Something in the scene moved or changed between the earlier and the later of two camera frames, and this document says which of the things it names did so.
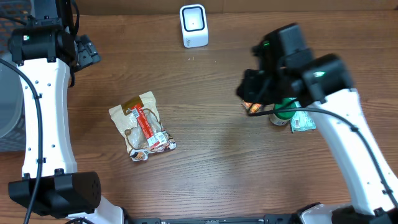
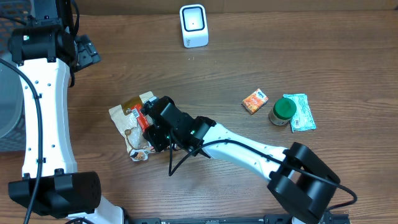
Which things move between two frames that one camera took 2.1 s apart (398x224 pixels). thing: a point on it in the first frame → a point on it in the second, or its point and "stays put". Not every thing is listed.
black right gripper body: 249,86 → 154,121
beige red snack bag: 139,121 stays put
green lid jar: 283,118 stays put
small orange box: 252,107 stays put
